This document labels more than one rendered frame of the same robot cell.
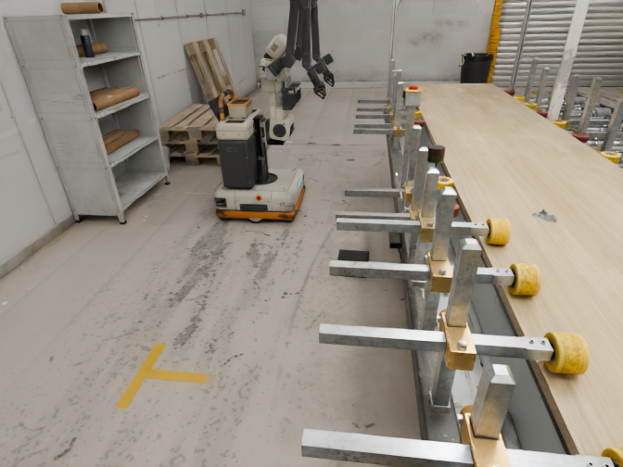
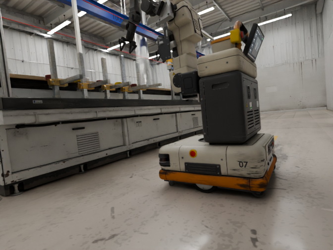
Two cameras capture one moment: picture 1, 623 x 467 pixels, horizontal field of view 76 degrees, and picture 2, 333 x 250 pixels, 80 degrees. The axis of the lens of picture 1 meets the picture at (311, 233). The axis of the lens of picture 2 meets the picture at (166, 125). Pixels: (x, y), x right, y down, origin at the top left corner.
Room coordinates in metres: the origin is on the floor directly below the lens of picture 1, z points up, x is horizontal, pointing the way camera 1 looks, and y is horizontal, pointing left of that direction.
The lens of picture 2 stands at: (4.67, 0.71, 0.49)
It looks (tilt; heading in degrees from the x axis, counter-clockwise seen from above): 3 degrees down; 206
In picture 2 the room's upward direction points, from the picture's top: 6 degrees counter-clockwise
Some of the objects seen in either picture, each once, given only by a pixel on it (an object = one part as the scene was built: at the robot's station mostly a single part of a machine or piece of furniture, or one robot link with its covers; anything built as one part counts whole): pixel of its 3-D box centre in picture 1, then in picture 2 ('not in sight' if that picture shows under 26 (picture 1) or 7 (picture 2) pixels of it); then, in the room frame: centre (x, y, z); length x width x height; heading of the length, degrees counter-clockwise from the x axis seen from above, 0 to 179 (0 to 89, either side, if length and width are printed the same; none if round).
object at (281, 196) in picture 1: (262, 191); (219, 155); (3.24, 0.42, 0.16); 0.67 x 0.64 x 0.25; 82
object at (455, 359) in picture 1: (455, 336); not in sight; (0.62, -0.30, 0.95); 0.14 x 0.06 x 0.05; 172
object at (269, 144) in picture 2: not in sight; (269, 146); (3.26, 0.74, 0.23); 0.41 x 0.02 x 0.08; 172
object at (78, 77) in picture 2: (382, 101); (64, 81); (3.59, -0.65, 0.82); 0.43 x 0.03 x 0.04; 82
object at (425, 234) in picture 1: (426, 224); not in sight; (1.12, -0.37, 0.95); 0.14 x 0.06 x 0.05; 172
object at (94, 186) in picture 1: (104, 118); not in sight; (3.47, 1.72, 0.78); 0.90 x 0.45 x 1.55; 172
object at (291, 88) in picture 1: (290, 92); (174, 48); (3.20, 0.13, 0.99); 0.28 x 0.16 x 0.22; 172
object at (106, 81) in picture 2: (383, 109); (92, 85); (3.34, -0.62, 0.81); 0.43 x 0.03 x 0.04; 82
